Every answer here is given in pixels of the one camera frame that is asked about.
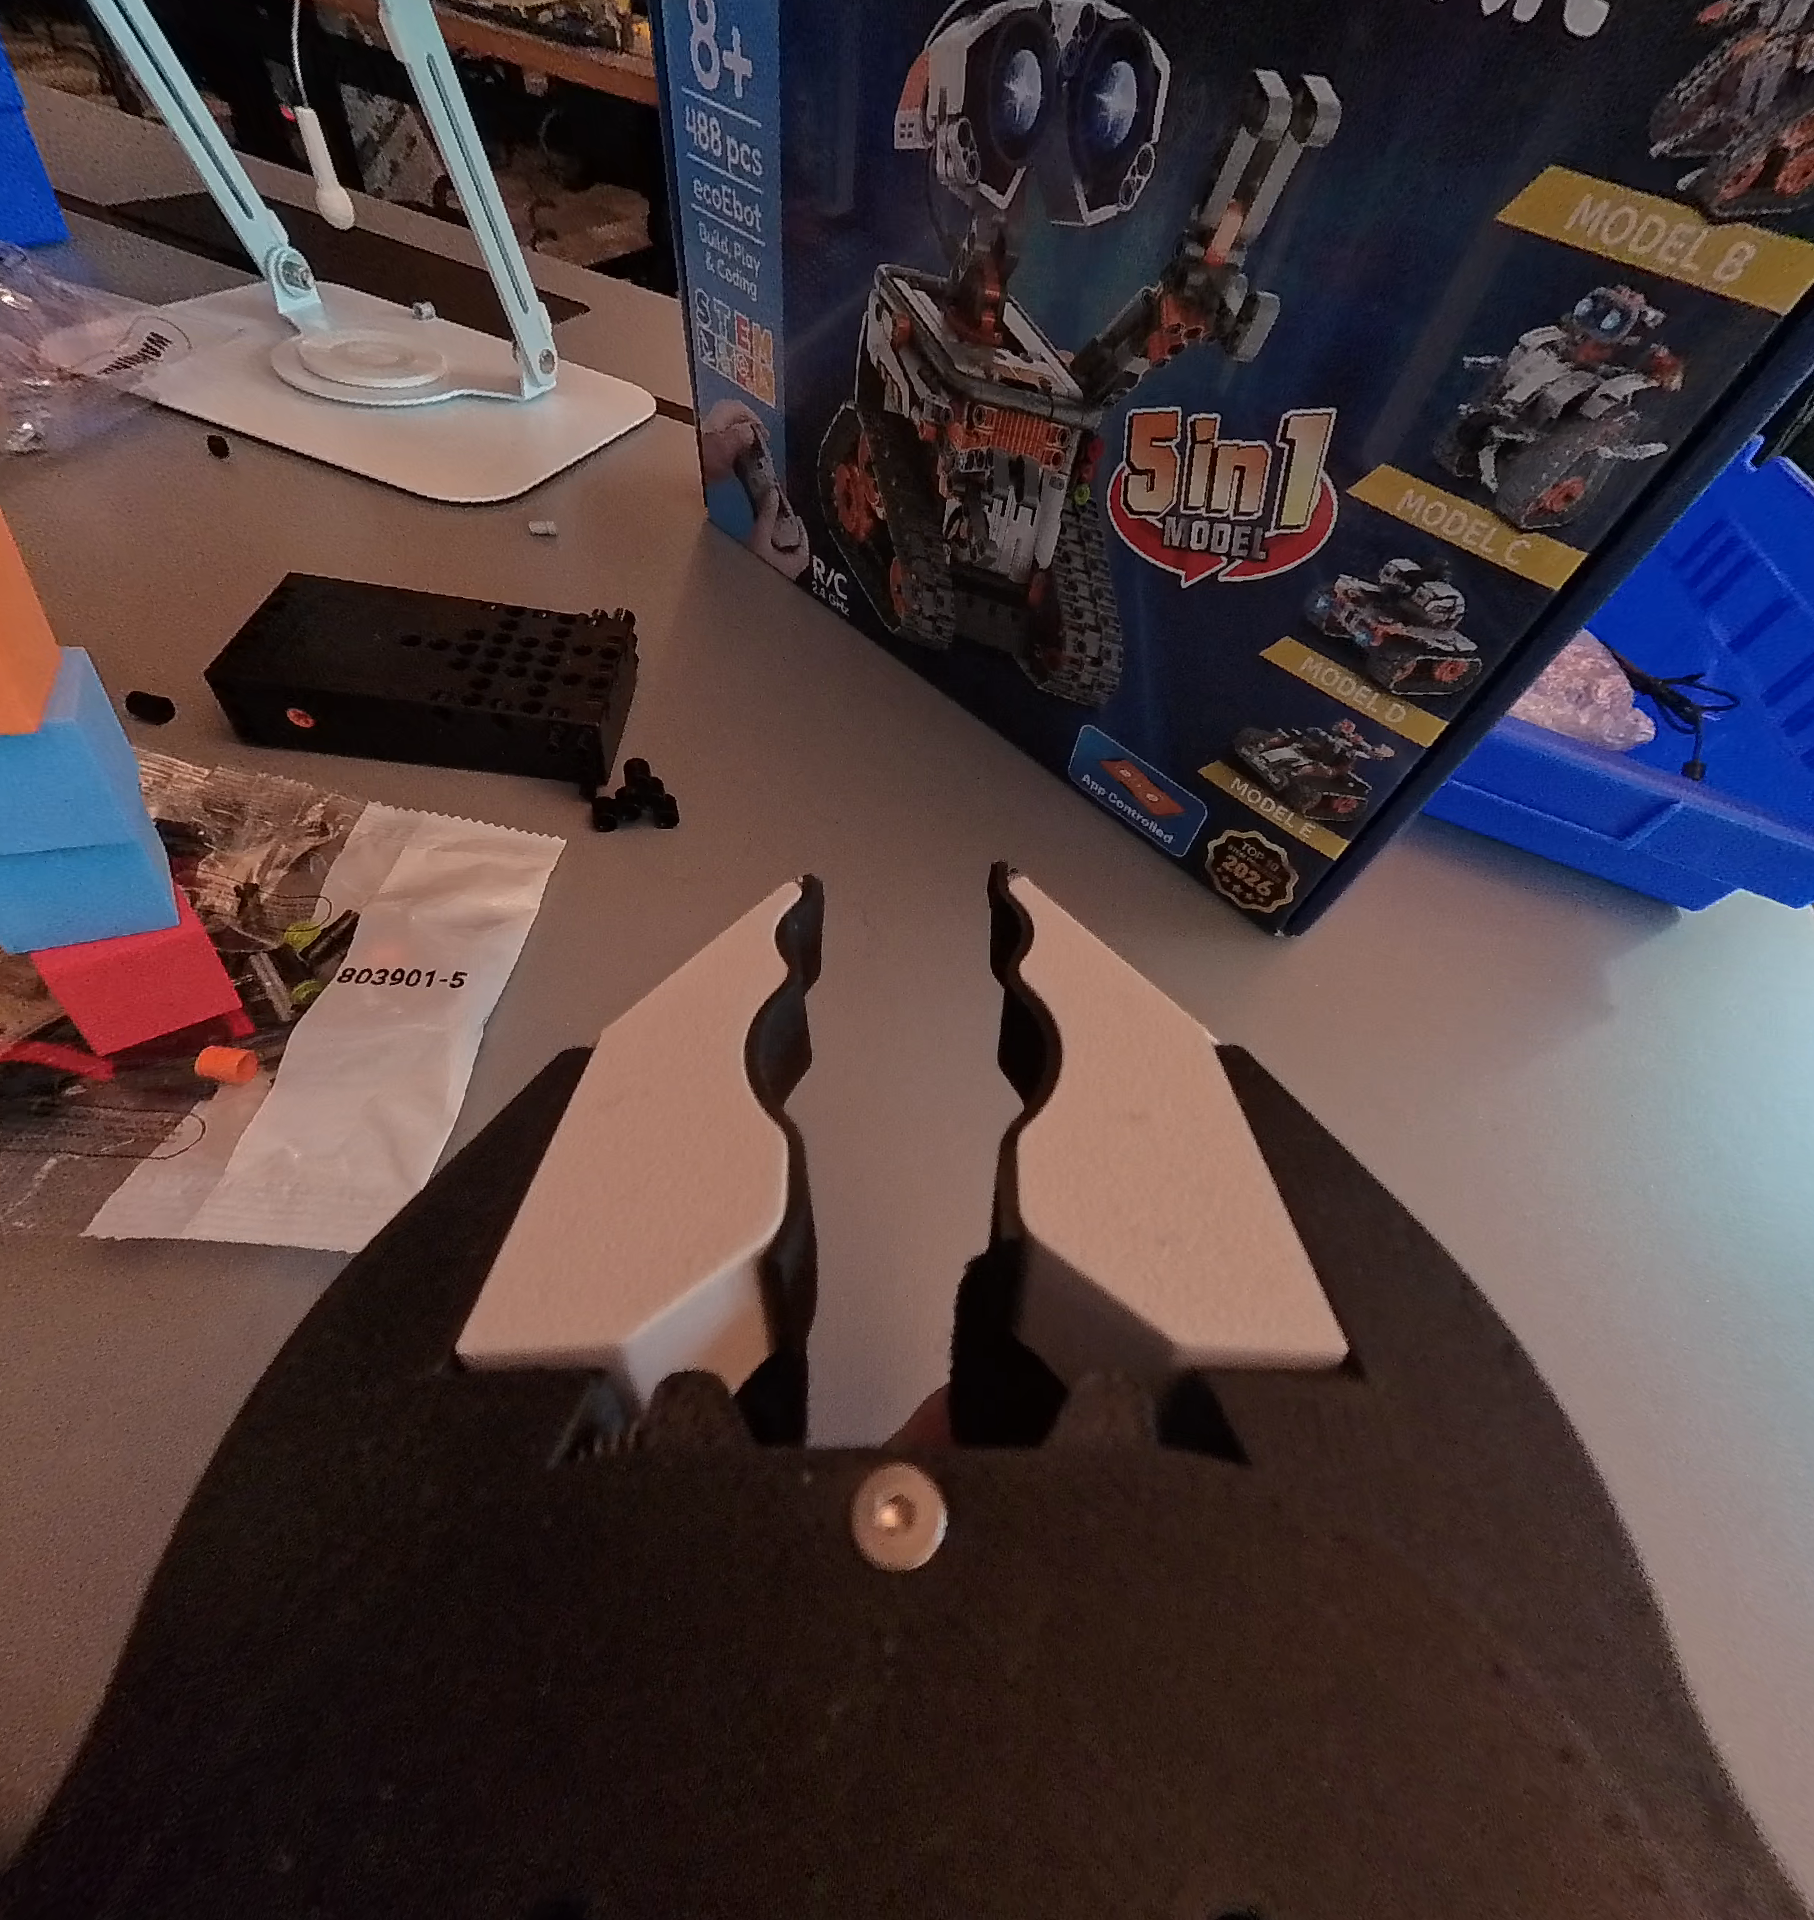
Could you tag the red foam cube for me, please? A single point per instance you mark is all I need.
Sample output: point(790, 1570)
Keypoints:
point(133, 976)

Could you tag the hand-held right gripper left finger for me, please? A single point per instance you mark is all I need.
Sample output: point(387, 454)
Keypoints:
point(637, 1201)

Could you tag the blue toy robot box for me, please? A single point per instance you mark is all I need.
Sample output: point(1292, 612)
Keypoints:
point(1295, 450)

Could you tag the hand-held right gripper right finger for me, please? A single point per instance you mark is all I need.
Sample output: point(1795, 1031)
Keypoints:
point(1170, 1201)

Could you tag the black connector cluster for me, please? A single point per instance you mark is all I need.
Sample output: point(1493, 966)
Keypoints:
point(634, 795)

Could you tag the blue foam cube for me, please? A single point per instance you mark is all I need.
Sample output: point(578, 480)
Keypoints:
point(66, 899)
point(37, 764)

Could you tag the white book stand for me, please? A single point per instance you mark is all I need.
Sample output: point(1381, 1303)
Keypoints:
point(517, 435)

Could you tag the clear bag of building parts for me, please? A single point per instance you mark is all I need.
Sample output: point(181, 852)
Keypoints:
point(396, 976)

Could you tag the clear printed plastic bag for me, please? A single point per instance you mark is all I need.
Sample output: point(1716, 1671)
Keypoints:
point(37, 331)

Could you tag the black perforated building plate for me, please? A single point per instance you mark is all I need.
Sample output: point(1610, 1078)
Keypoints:
point(396, 674)

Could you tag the bright blue object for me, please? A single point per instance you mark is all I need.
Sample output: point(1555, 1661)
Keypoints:
point(1747, 674)

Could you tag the purple crinkled bag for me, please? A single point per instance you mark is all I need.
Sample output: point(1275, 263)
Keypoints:
point(1590, 705)

